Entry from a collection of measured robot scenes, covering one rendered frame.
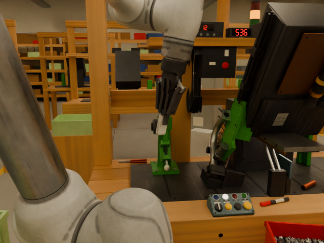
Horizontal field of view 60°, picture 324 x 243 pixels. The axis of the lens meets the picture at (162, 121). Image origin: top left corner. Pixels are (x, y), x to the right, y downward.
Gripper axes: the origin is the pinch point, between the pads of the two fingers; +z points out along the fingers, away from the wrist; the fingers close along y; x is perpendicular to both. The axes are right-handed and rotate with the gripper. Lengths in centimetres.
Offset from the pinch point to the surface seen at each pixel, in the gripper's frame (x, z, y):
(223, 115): 41.5, 1.1, -11.5
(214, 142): 43.3, 15.2, -14.5
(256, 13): 73, -47, -34
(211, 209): 19.8, 28.1, 11.9
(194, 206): 18.8, 31.5, 4.5
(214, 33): 47, -33, -34
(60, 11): 256, -57, -1040
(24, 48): 151, 95, -1080
